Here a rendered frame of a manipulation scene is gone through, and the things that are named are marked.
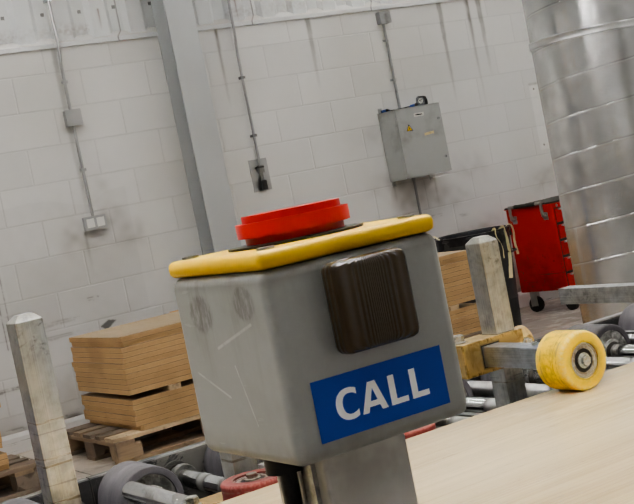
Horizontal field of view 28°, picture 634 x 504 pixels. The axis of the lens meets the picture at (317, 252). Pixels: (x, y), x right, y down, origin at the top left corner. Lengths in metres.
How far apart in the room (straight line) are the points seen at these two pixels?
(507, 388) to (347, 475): 1.46
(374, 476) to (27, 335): 1.11
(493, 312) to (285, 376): 1.47
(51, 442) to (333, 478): 1.13
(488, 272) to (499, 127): 7.98
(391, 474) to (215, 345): 0.08
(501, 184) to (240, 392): 9.36
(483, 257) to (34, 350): 0.69
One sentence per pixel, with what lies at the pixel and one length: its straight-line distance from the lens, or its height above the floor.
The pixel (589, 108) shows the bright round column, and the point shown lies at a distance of 4.84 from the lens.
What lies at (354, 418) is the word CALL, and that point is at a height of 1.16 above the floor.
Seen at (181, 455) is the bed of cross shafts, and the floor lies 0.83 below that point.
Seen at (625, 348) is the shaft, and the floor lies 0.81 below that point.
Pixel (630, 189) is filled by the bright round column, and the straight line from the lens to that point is 4.84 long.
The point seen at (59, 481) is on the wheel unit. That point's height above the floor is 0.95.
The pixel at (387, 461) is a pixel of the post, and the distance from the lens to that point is 0.44.
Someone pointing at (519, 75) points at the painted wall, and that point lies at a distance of 10.03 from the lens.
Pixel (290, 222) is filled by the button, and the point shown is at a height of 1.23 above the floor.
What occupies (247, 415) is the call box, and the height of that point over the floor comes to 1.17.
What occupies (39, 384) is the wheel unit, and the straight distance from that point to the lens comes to 1.53.
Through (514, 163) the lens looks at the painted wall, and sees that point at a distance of 9.88.
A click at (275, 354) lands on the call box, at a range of 0.40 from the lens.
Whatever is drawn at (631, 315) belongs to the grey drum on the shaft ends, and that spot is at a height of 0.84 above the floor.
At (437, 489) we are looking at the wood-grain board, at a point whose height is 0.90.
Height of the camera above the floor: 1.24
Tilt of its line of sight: 3 degrees down
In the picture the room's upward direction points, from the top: 11 degrees counter-clockwise
